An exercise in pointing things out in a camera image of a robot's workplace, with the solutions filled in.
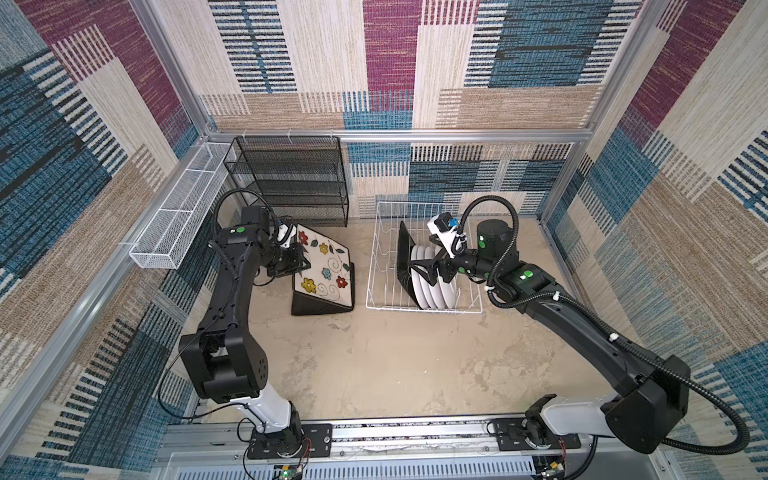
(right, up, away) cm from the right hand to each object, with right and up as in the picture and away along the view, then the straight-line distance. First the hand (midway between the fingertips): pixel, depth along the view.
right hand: (422, 253), depth 73 cm
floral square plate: (-25, -7, +15) cm, 30 cm away
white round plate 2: (+9, -11, +14) cm, 20 cm away
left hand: (-30, -2, +9) cm, 32 cm away
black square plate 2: (-4, 0, +15) cm, 15 cm away
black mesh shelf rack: (-39, +27, +36) cm, 59 cm away
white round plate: (+2, -10, +12) cm, 16 cm away
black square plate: (-32, -15, +16) cm, 39 cm away
